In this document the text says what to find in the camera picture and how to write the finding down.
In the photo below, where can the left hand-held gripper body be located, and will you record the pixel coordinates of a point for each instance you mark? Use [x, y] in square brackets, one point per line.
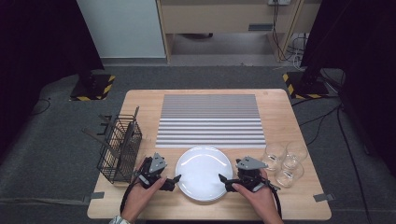
[157, 163]

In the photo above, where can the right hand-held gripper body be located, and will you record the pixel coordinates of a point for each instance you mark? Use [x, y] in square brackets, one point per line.
[250, 163]

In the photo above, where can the clear drinking glass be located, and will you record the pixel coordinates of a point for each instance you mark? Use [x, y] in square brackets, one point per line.
[274, 157]
[297, 151]
[289, 174]

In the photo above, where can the person's right hand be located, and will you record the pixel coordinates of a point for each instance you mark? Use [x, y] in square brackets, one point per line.
[261, 199]

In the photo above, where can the person's left hand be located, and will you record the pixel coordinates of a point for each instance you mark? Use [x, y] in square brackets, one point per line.
[137, 199]

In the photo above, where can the striped placemat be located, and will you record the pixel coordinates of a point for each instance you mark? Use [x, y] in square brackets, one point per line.
[211, 124]

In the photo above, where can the grey tape piece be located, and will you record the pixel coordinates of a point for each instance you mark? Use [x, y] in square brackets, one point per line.
[322, 197]
[96, 195]

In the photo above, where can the black stand base striped edges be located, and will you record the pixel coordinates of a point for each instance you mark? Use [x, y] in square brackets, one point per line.
[308, 90]
[93, 90]

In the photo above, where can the grey vent panel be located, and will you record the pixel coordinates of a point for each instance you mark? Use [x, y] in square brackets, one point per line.
[261, 27]

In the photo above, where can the white cabinet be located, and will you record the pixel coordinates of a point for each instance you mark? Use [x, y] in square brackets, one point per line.
[121, 28]

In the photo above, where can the wooden desk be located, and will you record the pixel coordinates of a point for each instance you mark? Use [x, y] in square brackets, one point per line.
[218, 18]

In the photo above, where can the dark curtain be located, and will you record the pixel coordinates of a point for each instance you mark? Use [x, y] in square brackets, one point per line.
[37, 46]
[358, 46]

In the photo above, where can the white power strip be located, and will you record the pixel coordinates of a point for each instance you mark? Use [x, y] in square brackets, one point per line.
[278, 2]

